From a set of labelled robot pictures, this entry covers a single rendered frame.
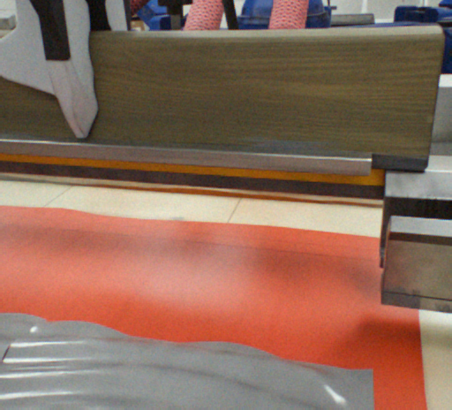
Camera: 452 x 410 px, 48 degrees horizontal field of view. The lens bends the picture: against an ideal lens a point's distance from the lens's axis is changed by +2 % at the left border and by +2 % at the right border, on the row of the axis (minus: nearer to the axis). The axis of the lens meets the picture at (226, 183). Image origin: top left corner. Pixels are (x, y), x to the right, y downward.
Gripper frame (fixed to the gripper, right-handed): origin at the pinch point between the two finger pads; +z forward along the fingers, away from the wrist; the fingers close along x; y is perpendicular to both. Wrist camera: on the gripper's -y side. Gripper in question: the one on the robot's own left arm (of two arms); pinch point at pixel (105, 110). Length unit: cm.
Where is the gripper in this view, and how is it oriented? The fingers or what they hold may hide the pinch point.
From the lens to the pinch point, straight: 34.7
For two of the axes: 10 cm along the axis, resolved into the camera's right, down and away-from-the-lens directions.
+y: -9.7, -0.6, 2.5
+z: 0.4, 9.2, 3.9
